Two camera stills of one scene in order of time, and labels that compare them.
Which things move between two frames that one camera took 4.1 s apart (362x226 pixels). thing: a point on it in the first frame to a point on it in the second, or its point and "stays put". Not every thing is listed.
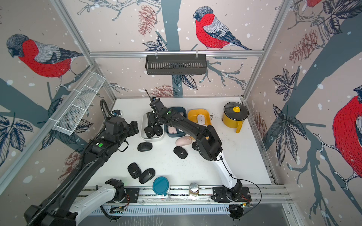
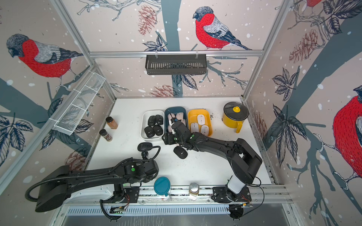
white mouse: [201, 119] stays put
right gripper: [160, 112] to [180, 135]
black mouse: [149, 131] stays put
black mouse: [180, 152] stays put
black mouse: [158, 130] stays put
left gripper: [133, 128] to [151, 178]
